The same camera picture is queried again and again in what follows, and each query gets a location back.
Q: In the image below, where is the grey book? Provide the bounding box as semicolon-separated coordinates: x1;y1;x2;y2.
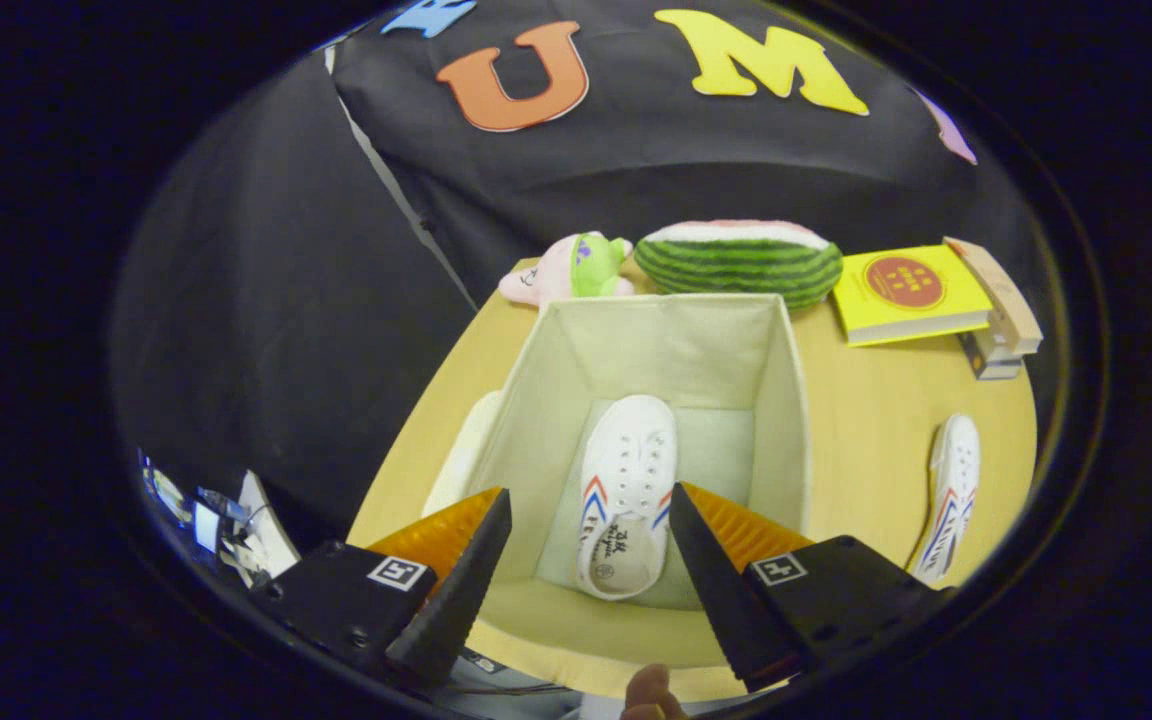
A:
958;330;1023;381

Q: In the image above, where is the cream fabric storage box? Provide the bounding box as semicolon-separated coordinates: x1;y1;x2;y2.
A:
423;293;812;701

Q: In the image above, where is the watermelon slice plush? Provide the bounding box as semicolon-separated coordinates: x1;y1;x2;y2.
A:
633;220;845;309

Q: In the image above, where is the pink and green plush toy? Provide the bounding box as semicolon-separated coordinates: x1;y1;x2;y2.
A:
498;232;635;306

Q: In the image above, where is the yellow book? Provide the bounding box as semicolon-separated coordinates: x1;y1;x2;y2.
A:
832;245;994;348

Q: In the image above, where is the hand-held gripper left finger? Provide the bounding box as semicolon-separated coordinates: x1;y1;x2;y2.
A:
251;487;514;689

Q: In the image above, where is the black backdrop cloth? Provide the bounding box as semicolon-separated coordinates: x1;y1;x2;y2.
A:
111;0;1037;546

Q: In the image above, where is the white canvas shoe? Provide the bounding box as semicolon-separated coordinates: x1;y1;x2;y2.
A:
911;413;982;586
576;394;679;601

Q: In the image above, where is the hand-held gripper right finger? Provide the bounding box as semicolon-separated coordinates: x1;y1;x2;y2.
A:
669;482;952;693

